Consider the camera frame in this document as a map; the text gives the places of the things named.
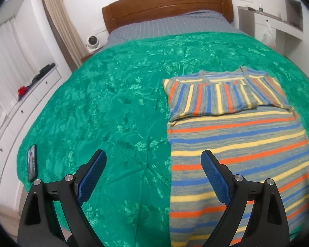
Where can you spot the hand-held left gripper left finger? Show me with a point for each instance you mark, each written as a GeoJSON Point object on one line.
{"type": "Point", "coordinates": [91, 177]}

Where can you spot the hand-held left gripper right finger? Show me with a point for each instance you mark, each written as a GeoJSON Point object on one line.
{"type": "Point", "coordinates": [216, 177]}

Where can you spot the striped knit sweater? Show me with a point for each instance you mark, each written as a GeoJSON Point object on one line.
{"type": "Point", "coordinates": [234, 133]}

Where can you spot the black clothes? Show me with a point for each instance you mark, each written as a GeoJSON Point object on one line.
{"type": "Point", "coordinates": [45, 69]}

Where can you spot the black smartphone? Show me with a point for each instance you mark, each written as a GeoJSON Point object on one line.
{"type": "Point", "coordinates": [32, 163]}

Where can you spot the green floral blanket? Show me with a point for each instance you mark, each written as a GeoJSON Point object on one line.
{"type": "Point", "coordinates": [105, 95]}

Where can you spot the white drawer cabinet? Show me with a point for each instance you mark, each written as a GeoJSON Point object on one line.
{"type": "Point", "coordinates": [46, 82]}

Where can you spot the red cloth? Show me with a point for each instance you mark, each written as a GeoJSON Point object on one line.
{"type": "Point", "coordinates": [22, 90]}

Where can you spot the wooden nightstand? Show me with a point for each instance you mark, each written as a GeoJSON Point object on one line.
{"type": "Point", "coordinates": [88, 55]}

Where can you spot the white sheer curtain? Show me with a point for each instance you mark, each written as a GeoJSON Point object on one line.
{"type": "Point", "coordinates": [10, 56]}

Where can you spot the white plastic bag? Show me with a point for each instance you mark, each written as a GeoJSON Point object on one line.
{"type": "Point", "coordinates": [269, 34]}

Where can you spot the beige curtain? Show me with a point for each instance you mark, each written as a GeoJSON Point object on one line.
{"type": "Point", "coordinates": [59, 23]}

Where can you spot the grey striped bed sheet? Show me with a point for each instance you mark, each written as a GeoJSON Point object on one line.
{"type": "Point", "coordinates": [170, 25]}

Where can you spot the white desk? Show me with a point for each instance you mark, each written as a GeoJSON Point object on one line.
{"type": "Point", "coordinates": [273, 22]}

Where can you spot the small black desk item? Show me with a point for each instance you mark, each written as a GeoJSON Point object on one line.
{"type": "Point", "coordinates": [250, 8]}

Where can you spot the clear bottle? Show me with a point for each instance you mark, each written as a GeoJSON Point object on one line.
{"type": "Point", "coordinates": [260, 8]}

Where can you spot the wooden headboard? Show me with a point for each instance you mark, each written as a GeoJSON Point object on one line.
{"type": "Point", "coordinates": [164, 5]}

